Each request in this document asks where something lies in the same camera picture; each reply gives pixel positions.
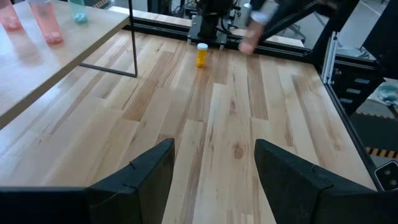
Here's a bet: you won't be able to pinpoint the teal medicine bottle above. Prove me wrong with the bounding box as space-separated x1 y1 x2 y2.
68 0 89 25

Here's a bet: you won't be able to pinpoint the silver aluminium profile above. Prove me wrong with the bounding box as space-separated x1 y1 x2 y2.
320 30 339 85

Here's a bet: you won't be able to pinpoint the person's forearm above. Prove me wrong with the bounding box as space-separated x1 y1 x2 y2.
247 0 280 27

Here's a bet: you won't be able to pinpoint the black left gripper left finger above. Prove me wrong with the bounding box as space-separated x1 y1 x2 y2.
86 138 176 224

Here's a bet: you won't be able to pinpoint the black hazard-striped floor mat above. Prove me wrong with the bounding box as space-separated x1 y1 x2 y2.
349 110 398 160

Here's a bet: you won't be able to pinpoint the black vertical rig post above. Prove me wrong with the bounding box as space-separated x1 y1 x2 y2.
310 0 398 72

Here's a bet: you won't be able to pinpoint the black slotted cabinet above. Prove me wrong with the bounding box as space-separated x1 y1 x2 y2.
329 67 386 116

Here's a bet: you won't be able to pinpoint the wooden shelf black legs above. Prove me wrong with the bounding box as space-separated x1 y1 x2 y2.
0 0 139 130

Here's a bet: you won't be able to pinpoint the black aluminium table frame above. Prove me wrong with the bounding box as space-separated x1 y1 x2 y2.
123 0 386 192

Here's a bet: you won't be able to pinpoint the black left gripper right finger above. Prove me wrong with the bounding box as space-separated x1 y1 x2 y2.
254 139 334 224

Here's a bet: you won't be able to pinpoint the salmon pink medicine bottle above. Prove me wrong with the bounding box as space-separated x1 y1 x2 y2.
27 0 64 44
0 0 23 31

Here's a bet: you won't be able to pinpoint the amber yellow medicine bottle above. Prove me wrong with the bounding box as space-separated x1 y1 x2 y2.
195 42 209 68

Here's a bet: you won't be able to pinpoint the person's hand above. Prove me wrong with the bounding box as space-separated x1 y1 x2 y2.
238 20 267 56

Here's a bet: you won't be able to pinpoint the grey blue crumpled cloth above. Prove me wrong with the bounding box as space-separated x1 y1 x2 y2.
374 83 398 106

